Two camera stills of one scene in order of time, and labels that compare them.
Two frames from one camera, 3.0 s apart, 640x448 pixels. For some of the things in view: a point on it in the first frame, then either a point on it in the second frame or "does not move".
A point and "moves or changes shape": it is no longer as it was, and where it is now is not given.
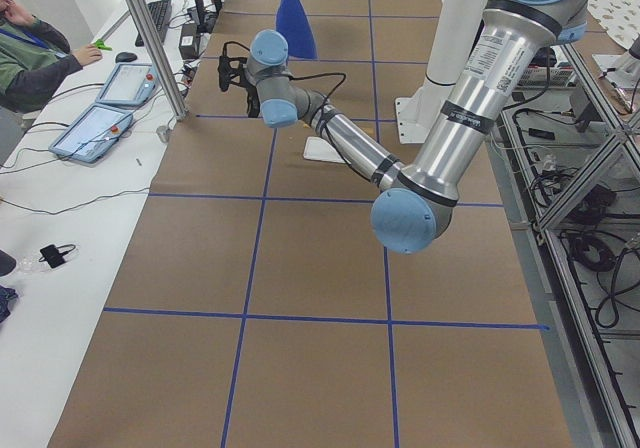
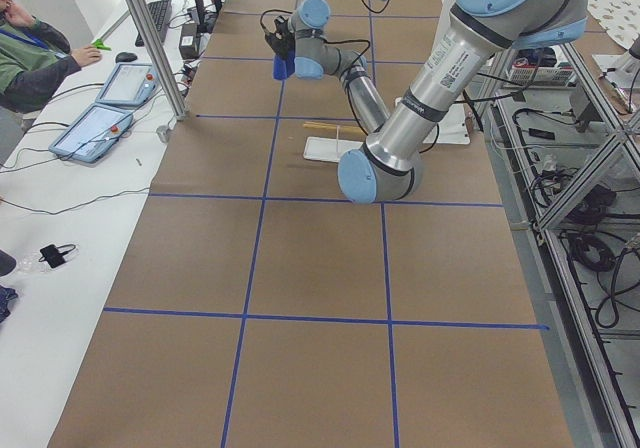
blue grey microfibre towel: x=292 y=20 moves or changes shape
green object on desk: x=101 y=45 does not move
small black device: x=54 y=254 does not move
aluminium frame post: x=137 y=1 does not move
